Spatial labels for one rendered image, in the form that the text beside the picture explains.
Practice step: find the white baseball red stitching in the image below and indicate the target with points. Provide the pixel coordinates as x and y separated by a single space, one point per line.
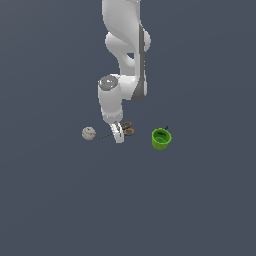
88 133

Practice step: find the green cup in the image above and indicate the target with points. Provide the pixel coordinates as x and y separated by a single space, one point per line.
161 139

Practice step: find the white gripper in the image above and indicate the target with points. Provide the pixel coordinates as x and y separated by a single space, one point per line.
118 132

